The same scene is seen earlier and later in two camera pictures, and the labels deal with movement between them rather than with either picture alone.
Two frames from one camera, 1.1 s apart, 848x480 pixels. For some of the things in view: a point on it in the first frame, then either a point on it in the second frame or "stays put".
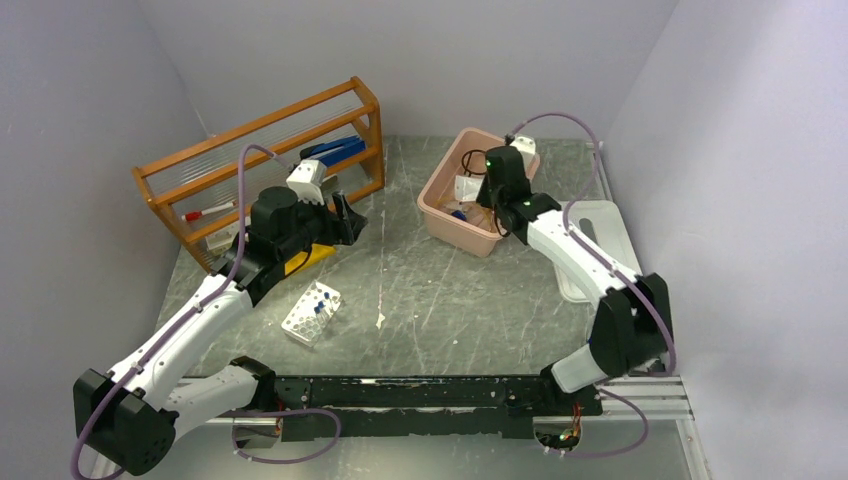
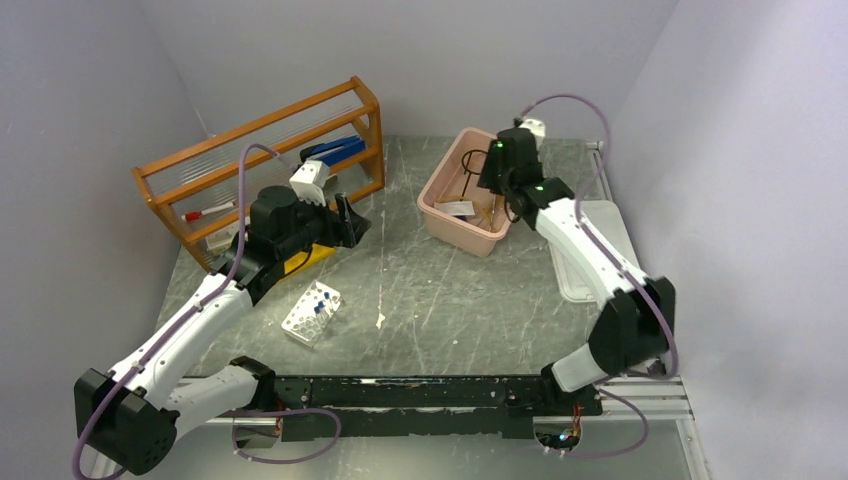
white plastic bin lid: [602, 220] stays put
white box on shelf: [222, 241] stays put
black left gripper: [339, 227] stays put
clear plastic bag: [467, 187] → [455, 208]
